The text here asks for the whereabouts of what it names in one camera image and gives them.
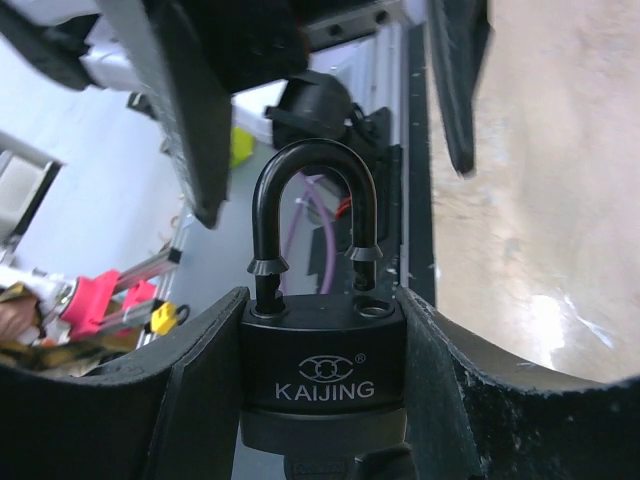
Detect black base frame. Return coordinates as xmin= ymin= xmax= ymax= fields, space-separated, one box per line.
xmin=312 ymin=23 xmax=438 ymax=303

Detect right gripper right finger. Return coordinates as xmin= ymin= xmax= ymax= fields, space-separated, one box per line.
xmin=397 ymin=288 xmax=639 ymax=479

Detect lower purple cable loop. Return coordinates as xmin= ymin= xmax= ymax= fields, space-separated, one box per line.
xmin=286 ymin=174 xmax=339 ymax=296

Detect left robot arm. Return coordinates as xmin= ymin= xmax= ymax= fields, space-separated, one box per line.
xmin=1 ymin=1 xmax=492 ymax=228

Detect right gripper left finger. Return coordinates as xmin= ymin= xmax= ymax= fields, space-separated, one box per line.
xmin=1 ymin=287 xmax=249 ymax=479

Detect black padlock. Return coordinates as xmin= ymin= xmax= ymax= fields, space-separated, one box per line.
xmin=240 ymin=138 xmax=407 ymax=458

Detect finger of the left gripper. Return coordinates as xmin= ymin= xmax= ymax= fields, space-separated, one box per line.
xmin=98 ymin=0 xmax=232 ymax=229
xmin=426 ymin=0 xmax=492 ymax=175

